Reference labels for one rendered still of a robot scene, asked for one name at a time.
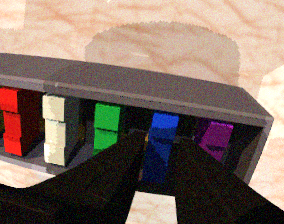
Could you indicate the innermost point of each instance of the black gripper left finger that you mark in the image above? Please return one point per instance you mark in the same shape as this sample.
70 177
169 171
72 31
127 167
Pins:
98 191

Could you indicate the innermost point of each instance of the grey fuse block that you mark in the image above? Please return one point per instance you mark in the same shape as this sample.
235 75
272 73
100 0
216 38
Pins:
47 113

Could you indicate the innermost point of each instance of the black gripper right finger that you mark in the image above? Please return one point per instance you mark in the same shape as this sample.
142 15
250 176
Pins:
207 193

